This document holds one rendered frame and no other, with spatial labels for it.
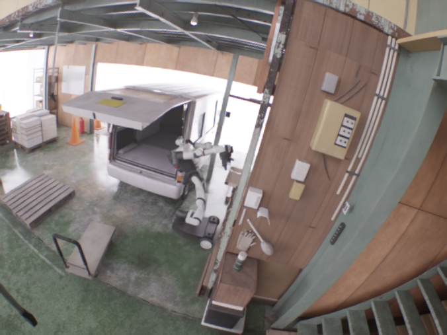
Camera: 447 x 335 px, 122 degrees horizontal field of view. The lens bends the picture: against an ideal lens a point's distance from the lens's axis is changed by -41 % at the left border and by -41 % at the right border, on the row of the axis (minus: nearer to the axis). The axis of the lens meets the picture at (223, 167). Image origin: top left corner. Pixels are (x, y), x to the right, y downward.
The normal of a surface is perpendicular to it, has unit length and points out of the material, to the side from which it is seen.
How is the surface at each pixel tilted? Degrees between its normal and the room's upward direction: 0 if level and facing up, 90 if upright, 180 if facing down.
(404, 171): 96
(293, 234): 90
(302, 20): 90
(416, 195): 90
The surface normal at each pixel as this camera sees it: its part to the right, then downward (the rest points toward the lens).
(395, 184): -0.21, 0.48
